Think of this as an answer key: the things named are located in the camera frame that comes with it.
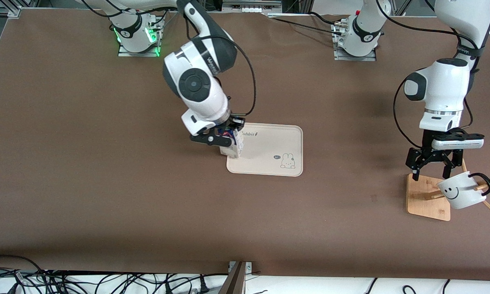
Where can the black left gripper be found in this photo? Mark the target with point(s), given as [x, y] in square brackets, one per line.
[431, 155]

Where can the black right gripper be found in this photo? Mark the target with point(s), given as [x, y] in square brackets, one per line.
[235, 121]

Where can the blue white milk carton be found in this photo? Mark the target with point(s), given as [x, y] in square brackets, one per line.
[232, 149]

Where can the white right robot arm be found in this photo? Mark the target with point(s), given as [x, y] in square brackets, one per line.
[196, 85]

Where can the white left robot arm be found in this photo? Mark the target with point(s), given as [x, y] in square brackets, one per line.
[445, 90]

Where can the beige rabbit print tray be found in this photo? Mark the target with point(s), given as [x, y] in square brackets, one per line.
[269, 143]

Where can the wooden mug tree stand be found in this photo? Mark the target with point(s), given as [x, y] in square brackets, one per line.
[426, 200]

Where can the grey power strip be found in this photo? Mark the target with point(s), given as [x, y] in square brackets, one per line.
[251, 6]

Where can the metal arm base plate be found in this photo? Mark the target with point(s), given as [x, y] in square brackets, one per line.
[355, 59]
[139, 54]

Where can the small metal bracket plate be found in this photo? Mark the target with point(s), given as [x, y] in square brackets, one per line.
[248, 267]

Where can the aluminium profile post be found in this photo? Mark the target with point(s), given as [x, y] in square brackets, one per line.
[234, 281]

